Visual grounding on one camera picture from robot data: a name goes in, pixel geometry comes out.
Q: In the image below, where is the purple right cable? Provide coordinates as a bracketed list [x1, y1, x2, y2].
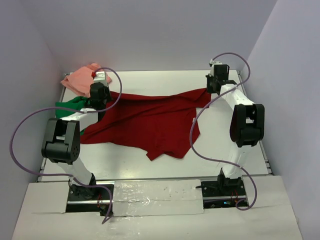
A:
[189, 52, 258, 212]

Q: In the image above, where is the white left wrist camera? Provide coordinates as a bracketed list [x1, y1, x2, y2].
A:
[93, 71, 107, 82]

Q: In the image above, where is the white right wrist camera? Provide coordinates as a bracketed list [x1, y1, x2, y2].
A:
[209, 58, 219, 67]

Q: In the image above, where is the pink t-shirt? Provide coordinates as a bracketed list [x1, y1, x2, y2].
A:
[60, 63, 101, 98]

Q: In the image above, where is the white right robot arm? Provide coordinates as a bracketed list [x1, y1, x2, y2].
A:
[206, 60, 265, 196]

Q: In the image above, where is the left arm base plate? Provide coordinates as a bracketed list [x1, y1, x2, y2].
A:
[67, 181, 115, 205]

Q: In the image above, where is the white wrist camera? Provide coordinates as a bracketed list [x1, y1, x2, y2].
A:
[93, 71, 107, 82]
[209, 58, 219, 67]

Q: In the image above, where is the red t-shirt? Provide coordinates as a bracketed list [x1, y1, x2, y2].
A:
[80, 88, 211, 161]

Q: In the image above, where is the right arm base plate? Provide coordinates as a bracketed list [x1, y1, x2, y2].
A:
[196, 174, 249, 209]

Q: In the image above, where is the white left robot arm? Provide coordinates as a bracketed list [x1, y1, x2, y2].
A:
[41, 82, 112, 199]

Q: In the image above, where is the white cardboard front cover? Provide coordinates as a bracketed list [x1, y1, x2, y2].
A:
[9, 175, 307, 240]

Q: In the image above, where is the green t-shirt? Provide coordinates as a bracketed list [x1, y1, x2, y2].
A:
[54, 96, 90, 136]

